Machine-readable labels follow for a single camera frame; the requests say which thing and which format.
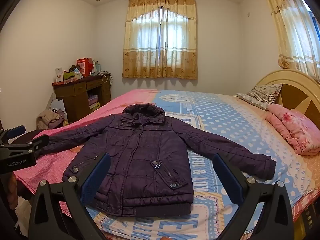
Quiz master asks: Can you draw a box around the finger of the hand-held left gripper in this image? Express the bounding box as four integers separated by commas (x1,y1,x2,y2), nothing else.
4,125,26,140
6,134,50,155

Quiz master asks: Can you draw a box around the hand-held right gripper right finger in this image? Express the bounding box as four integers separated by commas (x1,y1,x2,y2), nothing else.
212,153,294,240

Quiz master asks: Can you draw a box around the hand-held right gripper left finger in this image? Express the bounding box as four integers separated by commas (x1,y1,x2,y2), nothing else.
28,152,112,240

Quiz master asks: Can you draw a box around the purple quilted jacket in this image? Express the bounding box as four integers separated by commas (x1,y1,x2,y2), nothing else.
37,103,277,217

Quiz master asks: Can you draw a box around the beige clothes pile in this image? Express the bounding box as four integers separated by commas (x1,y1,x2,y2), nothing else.
36,109,65,130

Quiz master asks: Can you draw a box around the person's left hand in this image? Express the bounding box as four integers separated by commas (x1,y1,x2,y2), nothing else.
6,174,19,210

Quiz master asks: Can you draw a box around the white paper bag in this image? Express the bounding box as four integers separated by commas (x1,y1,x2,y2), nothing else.
50,99,67,120

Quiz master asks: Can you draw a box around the brown wooden desk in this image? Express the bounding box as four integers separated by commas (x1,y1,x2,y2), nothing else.
52,73,112,123

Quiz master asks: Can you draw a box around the folded pink floral blanket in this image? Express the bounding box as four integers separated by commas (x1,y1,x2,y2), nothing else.
265,104,320,157

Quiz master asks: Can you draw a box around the patterned pillow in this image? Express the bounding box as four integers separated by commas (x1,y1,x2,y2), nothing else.
236,84,283,110

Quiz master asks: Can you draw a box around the red gift box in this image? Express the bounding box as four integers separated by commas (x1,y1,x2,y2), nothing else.
76,58,93,77

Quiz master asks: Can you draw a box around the cream wooden bed headboard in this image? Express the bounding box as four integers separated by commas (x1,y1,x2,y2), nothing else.
254,70,320,120

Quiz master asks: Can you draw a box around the beige patterned window curtain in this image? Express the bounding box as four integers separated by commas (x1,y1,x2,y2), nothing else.
261,0,320,77
122,0,198,80

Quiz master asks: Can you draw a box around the white cable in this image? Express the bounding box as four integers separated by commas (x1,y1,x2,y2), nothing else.
101,73,113,86

